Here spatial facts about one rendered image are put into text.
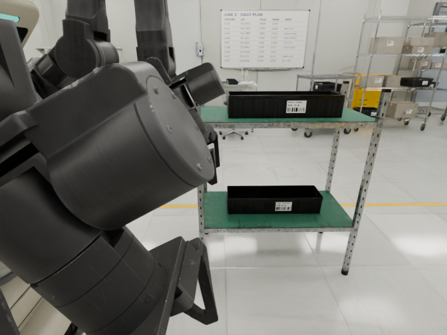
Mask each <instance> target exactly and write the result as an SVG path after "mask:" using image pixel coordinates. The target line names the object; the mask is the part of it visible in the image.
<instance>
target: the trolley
mask: <svg viewBox="0 0 447 335"><path fill-rule="evenodd" d="M344 73H345V74H358V76H352V75H344ZM360 75H361V74H360V73H359V72H342V73H340V74H306V75H299V74H298V75H297V85H296V91H297V89H298V82H299V78H306V79H311V80H312V82H311V91H313V81H314V80H325V79H336V83H335V91H336V89H337V81H338V79H343V80H346V79H354V83H353V90H352V94H351V98H347V100H346V102H349V101H350V105H349V108H350V109H351V104H352V101H353V93H354V89H355V82H356V79H357V78H358V77H359V76H360ZM304 130H305V133H304V136H305V137H306V138H310V137H311V136H312V132H311V130H309V129H308V128H305V129H304ZM350 132H351V129H350V128H345V129H344V133H345V134H349V133H350Z"/></svg>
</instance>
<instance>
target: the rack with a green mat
mask: <svg viewBox="0 0 447 335"><path fill-rule="evenodd" d="M348 89H349V81H347V80H344V81H343V84H342V89H341V94H344V95H345V101H344V106H343V113H342V117H341V118H228V114H227V106H205V104H203V105H201V106H200V105H199V104H198V103H195V102H194V108H196V110H197V111H198V113H199V115H200V117H201V119H202V121H203V123H204V125H205V127H207V126H210V125H211V126H212V127H213V128H335V133H334V137H333V145H332V149H331V157H330V161H329V168H328V173H327V180H326V185H325V190H324V191H319V192H320V194H321V195H322V196H323V201H322V205H321V211H320V213H297V214H228V210H227V192H226V191H208V183H207V182H206V183H204V184H202V185H201V186H199V187H197V190H198V221H199V237H200V239H201V240H202V242H203V243H204V244H205V234H206V235H207V234H209V233H286V232H319V233H323V232H350V234H349V240H348V243H347V248H346V252H345V258H344V261H343V266H342V269H341V274H342V275H345V276H347V275H348V273H349V267H350V264H351V259H352V255H353V250H354V247H355V242H356V239H357V233H358V230H359V225H360V222H361V217H362V213H363V208H364V205H365V199H366V196H367V191H368V188H369V183H370V180H371V174H372V171H373V166H374V161H375V158H376V152H377V149H378V143H379V140H380V135H381V132H382V127H383V124H384V118H385V115H386V110H387V106H388V101H389V98H390V93H391V89H389V88H382V90H381V94H380V99H379V103H378V108H377V111H376V117H375V118H372V117H370V116H367V115H365V114H362V113H360V112H357V111H355V110H352V109H350V108H347V107H345V104H346V100H347V93H348ZM341 128H373V129H372V135H371V140H370V144H369V150H368V153H367V158H366V162H365V168H364V171H363V176H362V180H361V186H360V189H359V194H358V198H357V204H356V207H355V212H354V216H353V219H351V218H350V216H349V215H348V214H347V212H346V211H345V210H344V209H343V208H342V207H341V205H340V204H339V203H338V201H337V200H336V199H335V198H334V197H333V196H332V194H331V193H330V191H331V184H332V180H333V172H334V168H335V161H336V157H337V150H338V146H339V138H340V134H341Z"/></svg>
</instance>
